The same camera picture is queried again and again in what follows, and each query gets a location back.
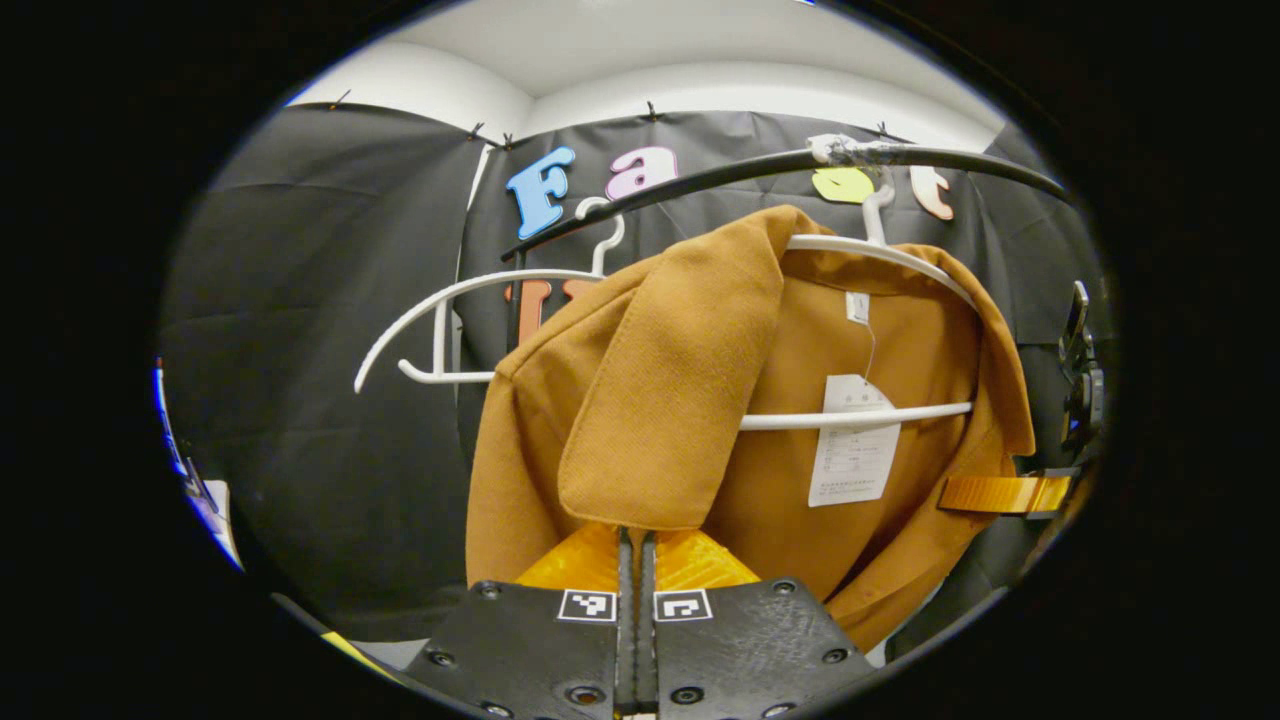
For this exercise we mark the white plastic hanger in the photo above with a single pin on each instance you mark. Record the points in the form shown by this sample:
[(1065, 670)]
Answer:
[(440, 300), (850, 415)]

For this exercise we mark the brown jacket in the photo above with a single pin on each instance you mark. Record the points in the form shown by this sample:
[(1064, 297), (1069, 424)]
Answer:
[(660, 400)]

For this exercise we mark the black clothes rack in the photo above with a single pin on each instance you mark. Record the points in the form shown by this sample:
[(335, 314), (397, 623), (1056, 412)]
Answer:
[(720, 172)]

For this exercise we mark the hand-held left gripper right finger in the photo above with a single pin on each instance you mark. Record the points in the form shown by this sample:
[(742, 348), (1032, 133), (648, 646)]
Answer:
[(740, 650)]

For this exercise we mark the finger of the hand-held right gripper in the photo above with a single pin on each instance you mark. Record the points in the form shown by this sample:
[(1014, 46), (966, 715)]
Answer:
[(1000, 494)]

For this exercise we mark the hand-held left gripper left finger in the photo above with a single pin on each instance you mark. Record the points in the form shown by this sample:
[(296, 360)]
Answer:
[(540, 650)]

